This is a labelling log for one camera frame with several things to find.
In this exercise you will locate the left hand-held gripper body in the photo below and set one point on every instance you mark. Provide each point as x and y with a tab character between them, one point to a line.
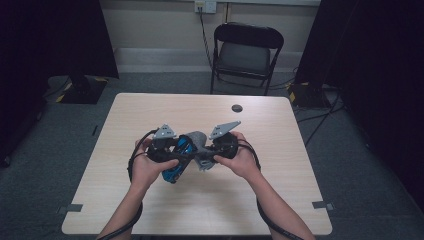
163	150

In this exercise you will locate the grey tape piece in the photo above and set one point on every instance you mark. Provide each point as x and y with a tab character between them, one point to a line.
71	208
322	205

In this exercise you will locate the black stand base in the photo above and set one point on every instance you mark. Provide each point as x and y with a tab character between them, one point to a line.
83	91
308	96

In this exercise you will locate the small black floor item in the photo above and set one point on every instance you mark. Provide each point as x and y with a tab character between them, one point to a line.
95	130

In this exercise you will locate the person's right hand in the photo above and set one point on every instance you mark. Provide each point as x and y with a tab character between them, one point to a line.
245	163

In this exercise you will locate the grey towel cloth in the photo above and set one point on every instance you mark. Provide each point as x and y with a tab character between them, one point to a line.
200	140

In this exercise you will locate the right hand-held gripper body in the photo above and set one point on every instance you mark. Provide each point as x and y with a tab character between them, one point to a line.
226	146

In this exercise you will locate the white wall socket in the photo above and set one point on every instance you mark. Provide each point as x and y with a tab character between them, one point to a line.
206	5

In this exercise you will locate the black folding chair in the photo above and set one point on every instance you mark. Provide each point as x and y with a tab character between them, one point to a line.
245	56

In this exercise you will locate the person's left hand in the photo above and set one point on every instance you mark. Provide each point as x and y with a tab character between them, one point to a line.
143	173

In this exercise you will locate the black curtain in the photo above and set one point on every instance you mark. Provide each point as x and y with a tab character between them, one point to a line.
50	50
376	66

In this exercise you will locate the blue toy car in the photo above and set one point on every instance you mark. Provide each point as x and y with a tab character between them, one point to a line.
173	173

